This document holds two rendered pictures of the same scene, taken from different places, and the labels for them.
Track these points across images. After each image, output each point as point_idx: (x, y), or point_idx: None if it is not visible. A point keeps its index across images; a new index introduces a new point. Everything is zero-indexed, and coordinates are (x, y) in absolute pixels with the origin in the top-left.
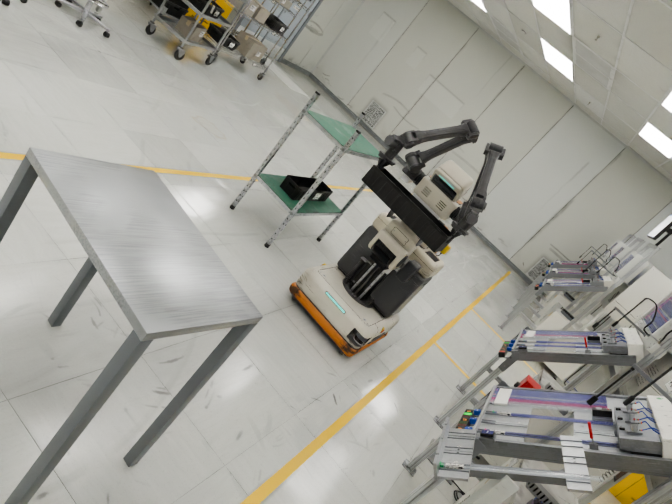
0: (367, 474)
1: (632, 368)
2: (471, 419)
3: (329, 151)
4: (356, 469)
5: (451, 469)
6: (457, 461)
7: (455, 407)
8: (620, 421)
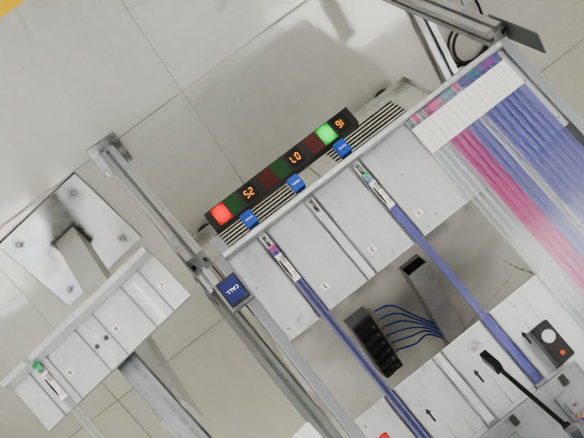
0: (202, 9)
1: (564, 428)
2: (288, 183)
3: None
4: (173, 2)
5: (43, 390)
6: (74, 372)
7: None
8: (503, 429)
